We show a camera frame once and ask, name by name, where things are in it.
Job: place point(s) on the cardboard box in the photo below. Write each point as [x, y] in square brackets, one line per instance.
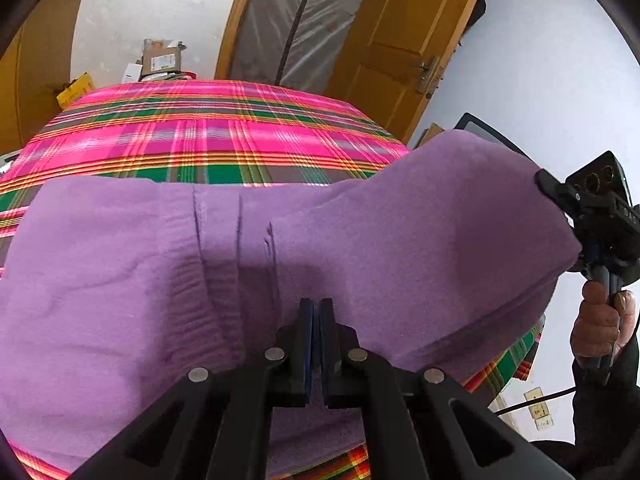
[162, 60]

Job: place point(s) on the dark hanging cloth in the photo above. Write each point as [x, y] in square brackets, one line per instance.
[477, 10]

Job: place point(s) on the pink plaid blanket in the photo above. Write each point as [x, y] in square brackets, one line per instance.
[200, 130]

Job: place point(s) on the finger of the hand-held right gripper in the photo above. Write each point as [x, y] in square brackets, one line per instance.
[555, 190]
[590, 260]

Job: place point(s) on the wooden door frame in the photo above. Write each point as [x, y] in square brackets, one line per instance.
[235, 25]

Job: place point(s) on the white wall socket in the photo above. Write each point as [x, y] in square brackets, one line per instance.
[534, 395]
[542, 417]

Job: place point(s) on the brown cardboard piece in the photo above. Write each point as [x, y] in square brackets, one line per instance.
[430, 132]

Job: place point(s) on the person's right hand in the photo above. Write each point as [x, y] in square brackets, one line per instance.
[590, 325]

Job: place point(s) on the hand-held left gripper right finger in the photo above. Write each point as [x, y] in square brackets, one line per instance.
[326, 345]

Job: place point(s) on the wooden door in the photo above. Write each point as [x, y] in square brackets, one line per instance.
[400, 35]

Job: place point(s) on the purple sweater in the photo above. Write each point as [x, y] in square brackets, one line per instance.
[150, 270]

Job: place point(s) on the small white box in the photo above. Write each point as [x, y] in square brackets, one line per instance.
[133, 72]

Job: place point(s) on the yellow box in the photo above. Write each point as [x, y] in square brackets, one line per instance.
[75, 91]

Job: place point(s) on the grey plastic door curtain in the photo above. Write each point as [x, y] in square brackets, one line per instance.
[310, 20]

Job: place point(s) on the metal door lock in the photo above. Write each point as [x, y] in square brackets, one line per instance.
[427, 72]

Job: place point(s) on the person's right forearm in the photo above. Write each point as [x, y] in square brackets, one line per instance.
[610, 410]

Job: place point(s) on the black monitor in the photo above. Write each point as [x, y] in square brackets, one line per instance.
[480, 127]

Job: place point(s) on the wooden wardrobe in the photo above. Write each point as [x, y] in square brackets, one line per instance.
[40, 60]

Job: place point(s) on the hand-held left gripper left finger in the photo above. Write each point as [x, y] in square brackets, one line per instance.
[306, 345]

